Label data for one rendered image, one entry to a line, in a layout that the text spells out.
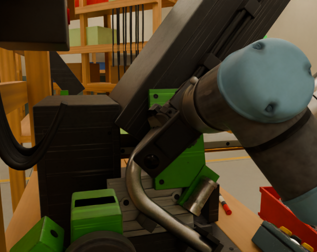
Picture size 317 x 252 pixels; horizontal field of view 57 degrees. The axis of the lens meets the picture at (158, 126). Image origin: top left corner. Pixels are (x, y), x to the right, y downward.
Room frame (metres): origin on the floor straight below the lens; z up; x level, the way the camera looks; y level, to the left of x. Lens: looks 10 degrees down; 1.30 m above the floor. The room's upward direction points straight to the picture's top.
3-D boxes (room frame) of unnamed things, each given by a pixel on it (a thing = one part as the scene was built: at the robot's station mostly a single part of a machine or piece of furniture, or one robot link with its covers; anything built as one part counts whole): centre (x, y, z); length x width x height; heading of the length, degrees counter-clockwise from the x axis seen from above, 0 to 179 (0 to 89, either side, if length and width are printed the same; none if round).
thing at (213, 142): (0.79, -0.03, 1.11); 0.39 x 0.16 x 0.03; 105
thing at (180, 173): (0.64, -0.03, 1.17); 0.13 x 0.12 x 0.20; 15
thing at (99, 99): (0.76, 0.21, 1.07); 0.30 x 0.18 x 0.34; 15
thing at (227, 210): (0.85, -0.20, 0.91); 0.13 x 0.02 x 0.02; 2
